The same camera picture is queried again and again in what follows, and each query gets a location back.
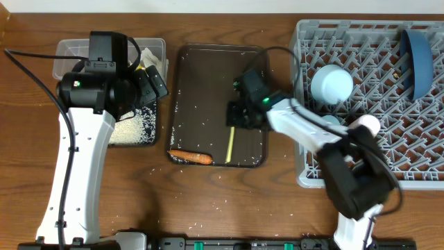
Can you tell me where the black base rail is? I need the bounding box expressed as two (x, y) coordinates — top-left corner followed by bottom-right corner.
(148, 233), (417, 250)

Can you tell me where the orange carrot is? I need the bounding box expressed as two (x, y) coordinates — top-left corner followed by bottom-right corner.
(168, 150), (212, 165)

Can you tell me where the yellow green snack wrapper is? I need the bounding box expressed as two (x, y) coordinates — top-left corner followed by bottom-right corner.
(135, 64), (146, 70)

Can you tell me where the dark brown serving tray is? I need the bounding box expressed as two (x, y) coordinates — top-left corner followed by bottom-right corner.
(166, 44), (268, 168)

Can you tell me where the pale yellow plastic spoon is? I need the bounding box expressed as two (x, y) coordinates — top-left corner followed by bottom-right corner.
(225, 126), (235, 163)

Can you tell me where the light blue cup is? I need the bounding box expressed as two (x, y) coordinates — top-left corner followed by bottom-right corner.
(322, 115), (341, 126)

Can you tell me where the white rice pile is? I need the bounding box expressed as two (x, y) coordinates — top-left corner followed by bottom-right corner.
(108, 102), (157, 145)

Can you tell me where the black rectangular tray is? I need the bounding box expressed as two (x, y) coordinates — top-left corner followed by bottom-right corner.
(107, 100), (159, 148)

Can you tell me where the grey dishwasher rack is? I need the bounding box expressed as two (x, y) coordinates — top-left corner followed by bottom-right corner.
(290, 19), (443, 190)

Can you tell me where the pink cup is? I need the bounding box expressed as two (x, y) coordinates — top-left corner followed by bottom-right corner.
(348, 115), (381, 138)

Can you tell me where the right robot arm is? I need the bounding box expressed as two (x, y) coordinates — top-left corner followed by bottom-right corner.
(227, 69), (399, 249)

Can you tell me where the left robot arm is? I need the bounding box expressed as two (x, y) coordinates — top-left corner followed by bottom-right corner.
(19, 31), (167, 249)

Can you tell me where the white tissue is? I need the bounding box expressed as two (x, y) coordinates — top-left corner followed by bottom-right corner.
(141, 48), (162, 72)

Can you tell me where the clear plastic waste bin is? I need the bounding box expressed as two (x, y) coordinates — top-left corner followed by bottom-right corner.
(52, 37), (169, 82)

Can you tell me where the dark blue plate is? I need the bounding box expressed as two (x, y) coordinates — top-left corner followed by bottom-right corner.
(400, 30), (434, 101)

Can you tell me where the light blue rice bowl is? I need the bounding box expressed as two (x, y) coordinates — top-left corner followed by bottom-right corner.
(310, 65), (354, 105)

